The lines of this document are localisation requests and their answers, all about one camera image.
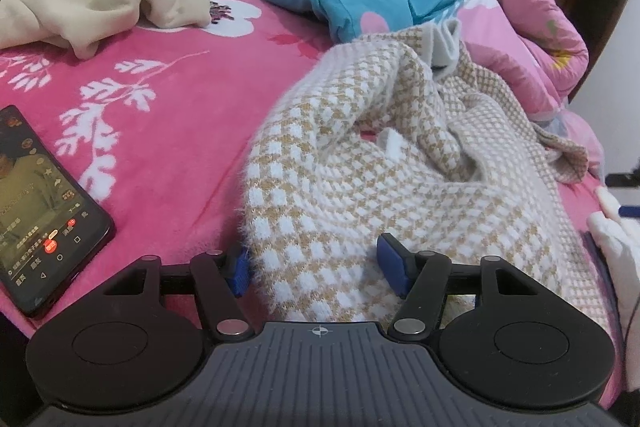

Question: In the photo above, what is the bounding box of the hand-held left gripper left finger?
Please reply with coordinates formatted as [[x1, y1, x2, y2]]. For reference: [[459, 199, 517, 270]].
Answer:
[[102, 249, 251, 343]]

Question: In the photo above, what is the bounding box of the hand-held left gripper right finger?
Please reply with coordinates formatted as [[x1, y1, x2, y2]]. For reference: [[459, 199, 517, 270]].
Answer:
[[376, 233, 538, 343]]

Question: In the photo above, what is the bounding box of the beige white checked coat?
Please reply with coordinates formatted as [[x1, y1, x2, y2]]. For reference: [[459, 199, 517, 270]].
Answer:
[[237, 19, 616, 343]]

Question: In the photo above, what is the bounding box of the white fluffy garment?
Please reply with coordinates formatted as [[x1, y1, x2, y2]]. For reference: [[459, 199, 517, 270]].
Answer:
[[587, 186, 640, 388]]

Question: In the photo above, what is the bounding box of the pink floral blanket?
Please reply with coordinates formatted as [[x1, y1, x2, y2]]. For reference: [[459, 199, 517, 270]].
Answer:
[[0, 0, 626, 408]]

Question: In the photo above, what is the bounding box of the black smartphone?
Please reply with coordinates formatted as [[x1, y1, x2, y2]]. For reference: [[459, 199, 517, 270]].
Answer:
[[0, 104, 117, 320]]

